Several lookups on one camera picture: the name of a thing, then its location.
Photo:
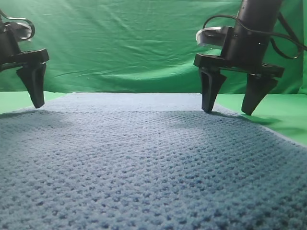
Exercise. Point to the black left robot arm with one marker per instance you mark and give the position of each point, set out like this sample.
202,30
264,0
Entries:
258,16

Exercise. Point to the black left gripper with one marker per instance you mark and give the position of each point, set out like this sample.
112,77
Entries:
244,52

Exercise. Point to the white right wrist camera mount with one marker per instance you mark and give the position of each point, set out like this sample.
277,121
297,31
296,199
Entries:
22,32

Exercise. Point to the green backdrop cloth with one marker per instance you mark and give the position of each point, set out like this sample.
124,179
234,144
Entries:
120,45

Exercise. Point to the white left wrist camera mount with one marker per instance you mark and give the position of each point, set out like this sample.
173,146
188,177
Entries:
214,36

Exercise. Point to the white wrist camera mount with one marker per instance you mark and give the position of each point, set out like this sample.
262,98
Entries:
214,36
22,32

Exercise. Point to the blue waffle-weave towel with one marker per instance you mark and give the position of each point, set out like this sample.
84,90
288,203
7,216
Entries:
101,161

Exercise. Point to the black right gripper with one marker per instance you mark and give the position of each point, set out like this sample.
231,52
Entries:
34,64

